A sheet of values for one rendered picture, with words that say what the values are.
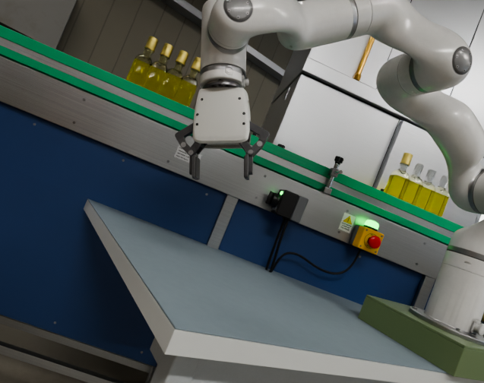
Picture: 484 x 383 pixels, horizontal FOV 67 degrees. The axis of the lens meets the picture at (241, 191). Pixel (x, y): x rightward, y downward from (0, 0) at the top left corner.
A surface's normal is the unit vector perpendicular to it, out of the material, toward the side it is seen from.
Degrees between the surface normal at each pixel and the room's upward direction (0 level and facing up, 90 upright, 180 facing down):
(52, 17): 90
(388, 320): 90
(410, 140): 90
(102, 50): 90
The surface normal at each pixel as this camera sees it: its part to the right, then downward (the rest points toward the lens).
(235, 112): 0.01, -0.11
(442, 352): -0.79, -0.34
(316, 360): 0.49, 0.17
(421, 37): -0.31, -0.26
